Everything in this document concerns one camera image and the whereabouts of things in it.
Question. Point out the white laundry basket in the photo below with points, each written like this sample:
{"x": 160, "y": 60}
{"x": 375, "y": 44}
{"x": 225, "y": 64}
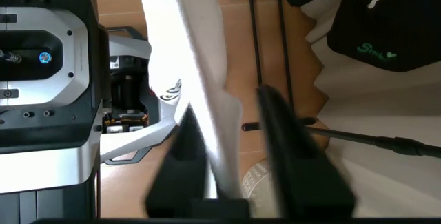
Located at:
{"x": 258, "y": 186}

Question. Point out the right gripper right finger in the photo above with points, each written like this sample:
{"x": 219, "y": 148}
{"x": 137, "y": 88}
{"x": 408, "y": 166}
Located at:
{"x": 303, "y": 182}

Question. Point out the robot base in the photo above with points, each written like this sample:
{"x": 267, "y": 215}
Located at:
{"x": 44, "y": 131}

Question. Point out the black clothes rack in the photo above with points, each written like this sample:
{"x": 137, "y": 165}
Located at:
{"x": 255, "y": 45}

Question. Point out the black shorts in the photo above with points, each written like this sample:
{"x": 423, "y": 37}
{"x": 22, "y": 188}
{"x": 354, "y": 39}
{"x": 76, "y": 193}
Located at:
{"x": 379, "y": 20}

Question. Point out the white garment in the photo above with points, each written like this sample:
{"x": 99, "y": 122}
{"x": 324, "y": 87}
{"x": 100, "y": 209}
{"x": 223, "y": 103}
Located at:
{"x": 179, "y": 27}

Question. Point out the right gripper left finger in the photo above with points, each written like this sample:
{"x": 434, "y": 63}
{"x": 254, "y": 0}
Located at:
{"x": 182, "y": 175}

